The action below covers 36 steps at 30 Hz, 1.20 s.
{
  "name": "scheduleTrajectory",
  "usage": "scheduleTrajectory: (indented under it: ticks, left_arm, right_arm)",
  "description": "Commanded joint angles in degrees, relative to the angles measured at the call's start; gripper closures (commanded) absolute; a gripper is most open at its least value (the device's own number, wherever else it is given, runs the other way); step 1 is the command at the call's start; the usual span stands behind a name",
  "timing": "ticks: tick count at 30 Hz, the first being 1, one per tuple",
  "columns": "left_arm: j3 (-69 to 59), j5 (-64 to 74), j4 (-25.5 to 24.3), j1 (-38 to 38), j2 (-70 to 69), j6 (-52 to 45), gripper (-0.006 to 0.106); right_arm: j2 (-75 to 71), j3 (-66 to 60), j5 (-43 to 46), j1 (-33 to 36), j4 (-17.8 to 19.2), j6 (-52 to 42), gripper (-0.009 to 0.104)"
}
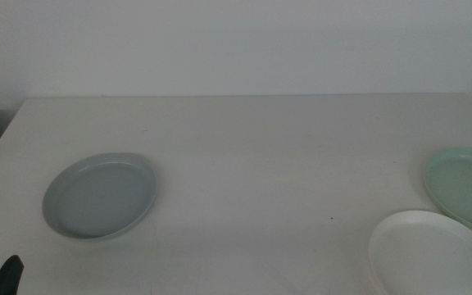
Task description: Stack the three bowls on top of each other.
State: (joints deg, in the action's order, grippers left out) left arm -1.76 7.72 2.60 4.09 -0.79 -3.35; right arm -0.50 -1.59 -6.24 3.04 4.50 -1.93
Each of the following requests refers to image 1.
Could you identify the white shallow bowl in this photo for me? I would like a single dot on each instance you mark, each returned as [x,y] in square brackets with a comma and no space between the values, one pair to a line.
[424,258]

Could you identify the mint green shallow bowl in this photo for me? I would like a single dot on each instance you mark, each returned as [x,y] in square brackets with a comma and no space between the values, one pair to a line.
[465,184]

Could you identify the grey shallow bowl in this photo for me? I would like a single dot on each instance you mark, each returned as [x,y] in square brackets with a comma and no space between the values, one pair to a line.
[98,196]

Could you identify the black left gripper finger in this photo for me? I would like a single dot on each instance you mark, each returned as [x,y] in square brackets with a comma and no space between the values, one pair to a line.
[8,278]

